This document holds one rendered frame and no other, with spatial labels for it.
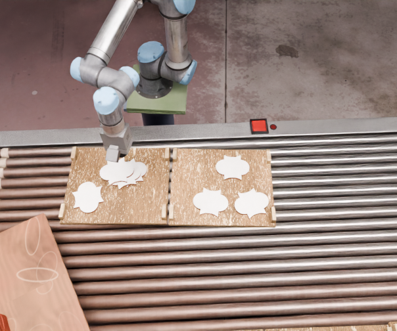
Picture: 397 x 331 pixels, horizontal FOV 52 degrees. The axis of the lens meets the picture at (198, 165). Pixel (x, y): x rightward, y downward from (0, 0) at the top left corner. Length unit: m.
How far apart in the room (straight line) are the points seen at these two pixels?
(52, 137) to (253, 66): 1.98
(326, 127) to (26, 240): 1.31
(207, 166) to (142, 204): 0.31
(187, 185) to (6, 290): 0.74
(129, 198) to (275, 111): 1.75
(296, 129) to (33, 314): 1.27
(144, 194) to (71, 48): 2.26
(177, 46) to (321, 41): 2.23
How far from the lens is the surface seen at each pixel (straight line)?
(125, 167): 1.66
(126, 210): 1.60
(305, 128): 1.88
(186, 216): 1.57
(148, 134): 1.80
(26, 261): 1.51
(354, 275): 1.61
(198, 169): 1.67
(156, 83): 1.92
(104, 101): 1.25
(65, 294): 1.43
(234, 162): 1.68
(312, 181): 1.72
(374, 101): 3.40
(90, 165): 1.74
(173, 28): 1.60
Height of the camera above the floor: 2.36
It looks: 58 degrees down
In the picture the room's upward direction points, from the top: straight up
